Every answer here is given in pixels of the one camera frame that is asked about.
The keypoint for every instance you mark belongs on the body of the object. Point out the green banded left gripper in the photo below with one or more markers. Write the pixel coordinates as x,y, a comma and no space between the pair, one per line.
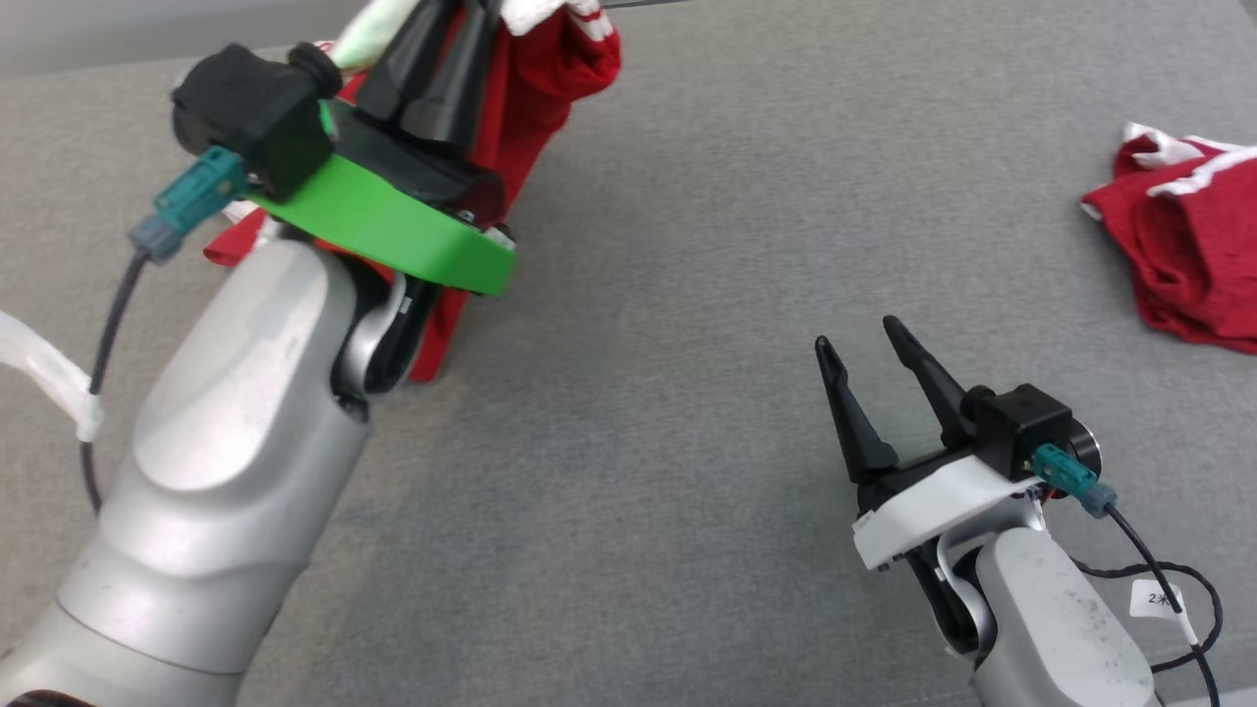
393,226

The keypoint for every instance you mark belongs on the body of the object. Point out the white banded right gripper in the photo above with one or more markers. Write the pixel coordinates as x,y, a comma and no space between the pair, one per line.
933,506

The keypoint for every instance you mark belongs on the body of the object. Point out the red white-trimmed garment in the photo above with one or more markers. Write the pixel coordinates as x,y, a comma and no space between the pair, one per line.
1198,255
550,79

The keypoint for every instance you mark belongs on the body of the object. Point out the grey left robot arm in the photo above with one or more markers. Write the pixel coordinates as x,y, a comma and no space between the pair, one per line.
216,471

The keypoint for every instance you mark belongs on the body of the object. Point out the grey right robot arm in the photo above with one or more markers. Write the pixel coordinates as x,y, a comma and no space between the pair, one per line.
1051,628

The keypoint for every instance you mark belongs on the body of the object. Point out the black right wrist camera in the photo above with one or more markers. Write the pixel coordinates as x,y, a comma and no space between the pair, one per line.
1021,422

